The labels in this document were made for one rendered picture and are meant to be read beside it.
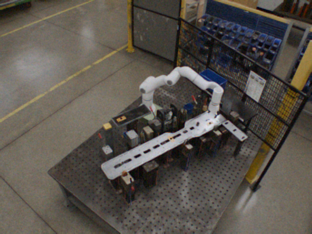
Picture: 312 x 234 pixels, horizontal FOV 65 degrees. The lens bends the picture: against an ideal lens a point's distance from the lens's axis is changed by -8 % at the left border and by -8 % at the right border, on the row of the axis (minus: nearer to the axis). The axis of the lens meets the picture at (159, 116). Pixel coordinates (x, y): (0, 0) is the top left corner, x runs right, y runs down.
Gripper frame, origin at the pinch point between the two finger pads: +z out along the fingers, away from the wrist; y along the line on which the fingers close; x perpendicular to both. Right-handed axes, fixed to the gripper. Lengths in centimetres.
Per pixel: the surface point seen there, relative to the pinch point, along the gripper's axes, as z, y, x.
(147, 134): 6, -17, -66
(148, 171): 10, 16, -86
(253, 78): -25, 1, 54
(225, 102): 0.1, -6.2, 26.5
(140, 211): 42, 30, -104
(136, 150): 12, -11, -82
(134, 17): 31, -308, 95
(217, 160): 42.5, 25.7, -5.8
